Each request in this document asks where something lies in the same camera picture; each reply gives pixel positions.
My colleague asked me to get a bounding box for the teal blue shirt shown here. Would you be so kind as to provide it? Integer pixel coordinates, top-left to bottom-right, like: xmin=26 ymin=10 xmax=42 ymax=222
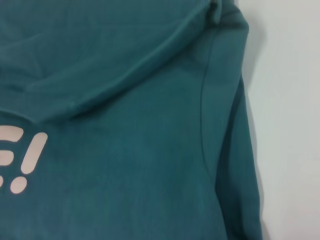
xmin=0 ymin=0 xmax=262 ymax=240

